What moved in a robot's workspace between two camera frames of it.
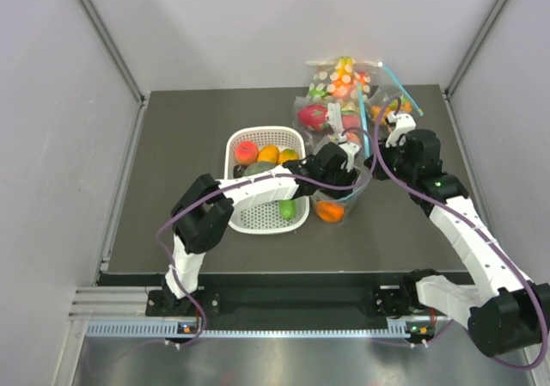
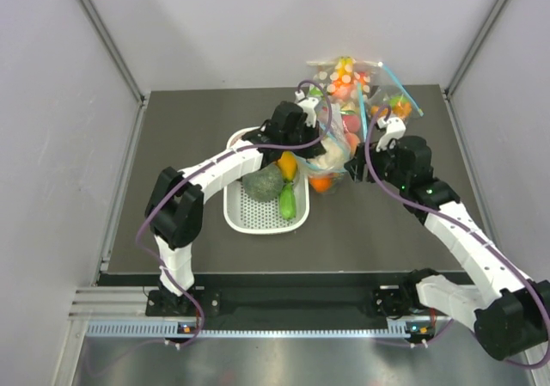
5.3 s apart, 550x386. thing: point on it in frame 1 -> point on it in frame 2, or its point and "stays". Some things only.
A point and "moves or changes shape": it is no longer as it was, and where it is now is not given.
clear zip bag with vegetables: [332, 209] moves or changes shape
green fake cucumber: [288, 209] stays
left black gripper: [347, 175] -> [313, 131]
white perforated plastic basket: [265, 218] stays
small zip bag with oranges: [381, 101] stays
